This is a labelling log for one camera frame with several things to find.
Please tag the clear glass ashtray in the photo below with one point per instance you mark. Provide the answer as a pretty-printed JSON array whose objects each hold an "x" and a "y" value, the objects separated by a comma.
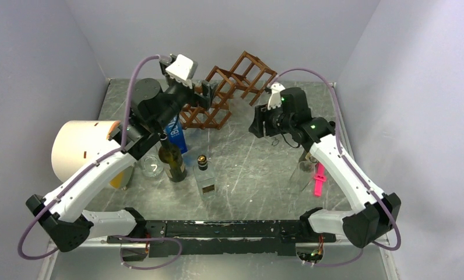
[{"x": 151, "y": 165}]

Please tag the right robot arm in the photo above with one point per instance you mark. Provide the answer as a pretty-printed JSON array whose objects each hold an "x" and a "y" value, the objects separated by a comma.
[{"x": 373, "y": 212}]

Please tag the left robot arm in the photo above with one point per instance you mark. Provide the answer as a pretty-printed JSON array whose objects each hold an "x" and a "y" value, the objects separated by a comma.
[{"x": 62, "y": 213}]

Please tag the clear square liquor bottle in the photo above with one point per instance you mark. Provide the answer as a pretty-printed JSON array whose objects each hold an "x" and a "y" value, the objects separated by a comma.
[{"x": 205, "y": 177}]

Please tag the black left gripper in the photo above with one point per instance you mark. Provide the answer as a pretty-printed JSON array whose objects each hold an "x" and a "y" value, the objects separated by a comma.
[{"x": 207, "y": 89}]

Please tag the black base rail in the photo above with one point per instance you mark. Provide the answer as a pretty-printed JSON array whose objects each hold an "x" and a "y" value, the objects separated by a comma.
[{"x": 164, "y": 238}]

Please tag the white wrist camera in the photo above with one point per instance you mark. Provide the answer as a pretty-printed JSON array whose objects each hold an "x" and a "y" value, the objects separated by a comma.
[
  {"x": 182, "y": 70},
  {"x": 275, "y": 100}
]

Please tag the blue square glass bottle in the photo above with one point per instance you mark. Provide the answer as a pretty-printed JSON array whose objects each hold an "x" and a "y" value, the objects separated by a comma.
[{"x": 175, "y": 134}]

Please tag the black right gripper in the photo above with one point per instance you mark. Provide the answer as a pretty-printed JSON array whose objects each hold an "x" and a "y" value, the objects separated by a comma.
[{"x": 263, "y": 114}]

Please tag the pink plastic clip tool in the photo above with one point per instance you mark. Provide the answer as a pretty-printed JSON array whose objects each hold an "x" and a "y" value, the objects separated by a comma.
[{"x": 319, "y": 179}]

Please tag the cream and orange cylinder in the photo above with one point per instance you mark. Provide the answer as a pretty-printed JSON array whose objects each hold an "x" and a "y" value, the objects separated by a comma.
[{"x": 77, "y": 142}]

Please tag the olive green wine bottle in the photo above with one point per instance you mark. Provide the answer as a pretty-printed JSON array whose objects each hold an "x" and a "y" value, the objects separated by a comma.
[{"x": 306, "y": 157}]

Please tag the dark green wine bottle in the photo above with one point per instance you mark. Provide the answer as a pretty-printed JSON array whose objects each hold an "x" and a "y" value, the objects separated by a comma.
[{"x": 170, "y": 155}]

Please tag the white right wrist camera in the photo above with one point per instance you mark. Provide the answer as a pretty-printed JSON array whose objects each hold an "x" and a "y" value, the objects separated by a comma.
[{"x": 275, "y": 100}]

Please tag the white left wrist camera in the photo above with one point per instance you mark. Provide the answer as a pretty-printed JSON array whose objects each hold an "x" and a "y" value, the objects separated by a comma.
[{"x": 182, "y": 70}]

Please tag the brown wooden wine rack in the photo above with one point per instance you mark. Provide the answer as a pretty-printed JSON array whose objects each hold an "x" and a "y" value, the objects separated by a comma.
[{"x": 246, "y": 80}]

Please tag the tall clear glass bottle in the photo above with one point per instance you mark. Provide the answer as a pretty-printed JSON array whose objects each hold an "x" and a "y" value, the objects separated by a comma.
[{"x": 243, "y": 112}]

